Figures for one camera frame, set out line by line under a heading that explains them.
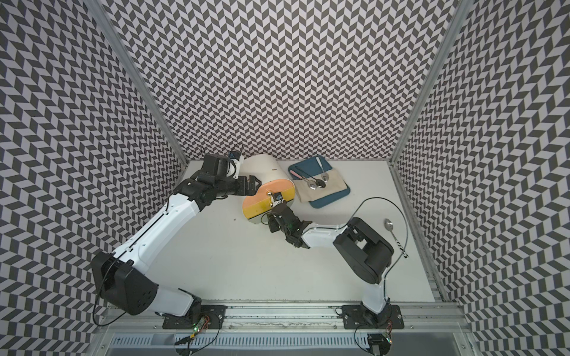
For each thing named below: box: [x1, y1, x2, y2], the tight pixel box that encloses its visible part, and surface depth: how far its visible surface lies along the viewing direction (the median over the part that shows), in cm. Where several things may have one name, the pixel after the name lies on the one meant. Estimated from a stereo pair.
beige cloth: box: [291, 168, 349, 203], surface depth 110 cm
